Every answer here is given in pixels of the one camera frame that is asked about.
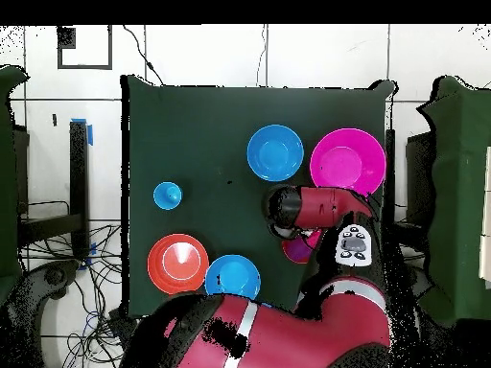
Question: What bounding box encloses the small orange-red plastic bowl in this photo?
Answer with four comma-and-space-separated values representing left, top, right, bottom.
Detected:
281, 238, 314, 265

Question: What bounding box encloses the purple plastic cup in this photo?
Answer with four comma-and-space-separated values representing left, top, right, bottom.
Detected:
286, 238, 315, 263

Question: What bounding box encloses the blue plastic bowl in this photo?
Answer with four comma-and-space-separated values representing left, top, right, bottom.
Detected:
203, 253, 263, 301
245, 124, 305, 182

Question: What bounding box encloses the blue plastic cup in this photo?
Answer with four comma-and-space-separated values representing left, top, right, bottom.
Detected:
152, 180, 184, 211

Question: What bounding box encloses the dark green tablecloth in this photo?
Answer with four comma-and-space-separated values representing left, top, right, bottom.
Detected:
120, 74, 398, 321

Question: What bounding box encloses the large orange-red plastic bowl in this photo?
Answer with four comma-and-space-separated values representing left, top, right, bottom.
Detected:
147, 233, 210, 296

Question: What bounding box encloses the large pink plastic bowl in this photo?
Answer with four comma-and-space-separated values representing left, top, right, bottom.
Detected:
309, 127, 387, 197

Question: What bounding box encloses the black power adapter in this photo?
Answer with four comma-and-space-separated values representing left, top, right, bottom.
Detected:
107, 308, 139, 342

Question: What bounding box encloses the green cloth side table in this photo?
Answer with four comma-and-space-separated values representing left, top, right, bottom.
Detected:
416, 75, 491, 327
0, 64, 31, 304

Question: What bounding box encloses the black metal post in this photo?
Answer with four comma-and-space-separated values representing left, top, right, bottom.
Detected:
384, 128, 397, 231
16, 120, 90, 262

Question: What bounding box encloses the black floor cable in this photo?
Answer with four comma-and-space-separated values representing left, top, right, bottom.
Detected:
123, 25, 165, 86

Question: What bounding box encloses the black square floor frame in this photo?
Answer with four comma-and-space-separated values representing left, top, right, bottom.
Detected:
57, 25, 113, 70

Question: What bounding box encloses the tangle of black cables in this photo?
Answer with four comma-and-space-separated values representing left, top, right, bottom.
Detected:
18, 200, 128, 368

